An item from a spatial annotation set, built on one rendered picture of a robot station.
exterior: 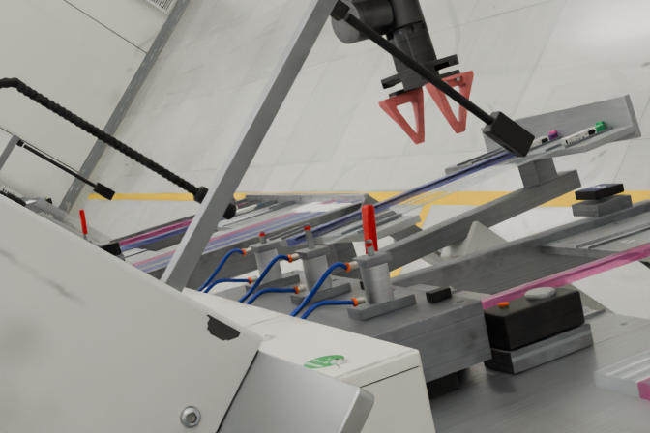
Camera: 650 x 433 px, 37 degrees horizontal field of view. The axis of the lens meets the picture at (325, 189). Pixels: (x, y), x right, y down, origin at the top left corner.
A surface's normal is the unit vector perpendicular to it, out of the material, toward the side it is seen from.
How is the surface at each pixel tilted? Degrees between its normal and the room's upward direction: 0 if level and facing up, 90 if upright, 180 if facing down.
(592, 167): 0
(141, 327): 90
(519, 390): 48
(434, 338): 90
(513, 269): 90
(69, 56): 90
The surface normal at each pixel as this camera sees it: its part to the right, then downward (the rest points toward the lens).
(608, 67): -0.78, -0.50
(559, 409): -0.20, -0.98
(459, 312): 0.44, 0.00
